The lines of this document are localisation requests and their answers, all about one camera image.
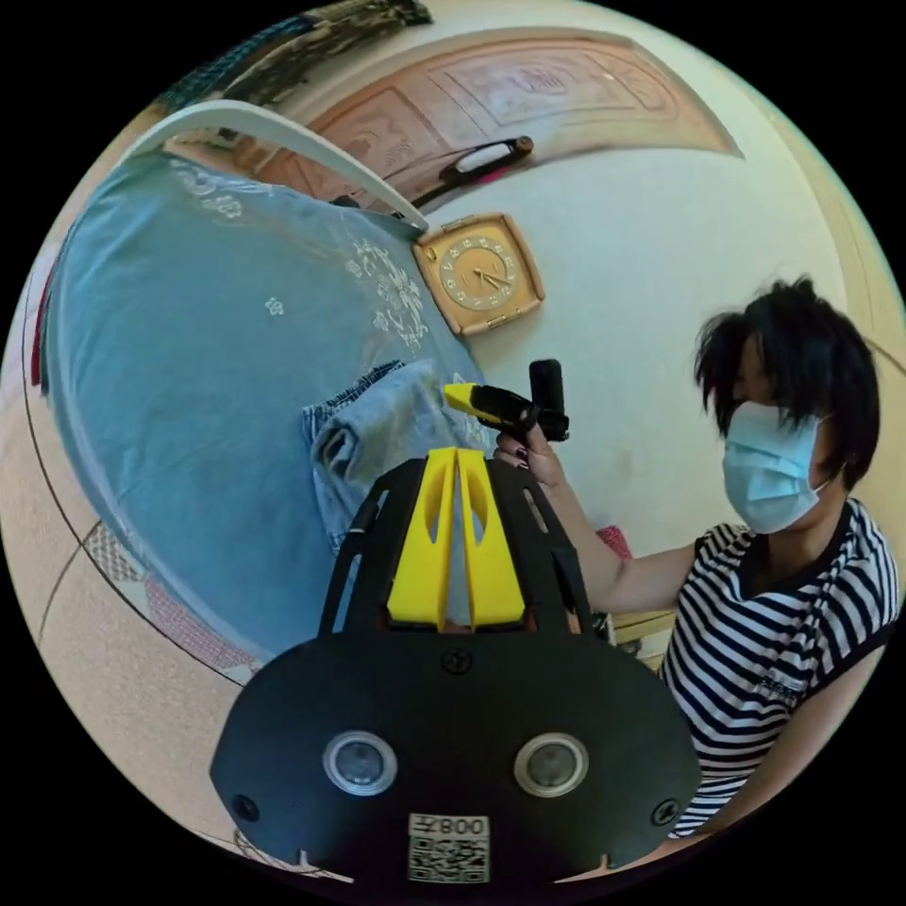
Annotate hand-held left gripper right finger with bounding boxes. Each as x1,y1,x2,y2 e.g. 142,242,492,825
457,447,528,632

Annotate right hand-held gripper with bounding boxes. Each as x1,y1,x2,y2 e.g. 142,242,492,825
443,381,572,442

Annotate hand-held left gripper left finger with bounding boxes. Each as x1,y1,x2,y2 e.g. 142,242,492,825
386,446,459,632

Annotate light blue jeans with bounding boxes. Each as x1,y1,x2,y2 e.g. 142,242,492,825
299,358,498,629

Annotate person's right forearm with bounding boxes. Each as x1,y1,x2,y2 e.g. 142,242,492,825
545,480,703,614

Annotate person's right hand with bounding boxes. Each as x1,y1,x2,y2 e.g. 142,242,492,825
492,426,569,496

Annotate bed with blue embroidered sheet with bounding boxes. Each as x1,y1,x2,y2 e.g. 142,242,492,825
36,98,491,670

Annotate person's body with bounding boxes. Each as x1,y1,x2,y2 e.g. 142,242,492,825
659,276,901,841

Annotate carved wooden door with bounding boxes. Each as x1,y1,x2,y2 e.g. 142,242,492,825
251,33,746,217

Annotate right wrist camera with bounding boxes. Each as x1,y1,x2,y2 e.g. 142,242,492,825
528,359,567,426

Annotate square golden wall clock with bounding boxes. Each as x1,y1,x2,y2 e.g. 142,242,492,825
411,211,547,338

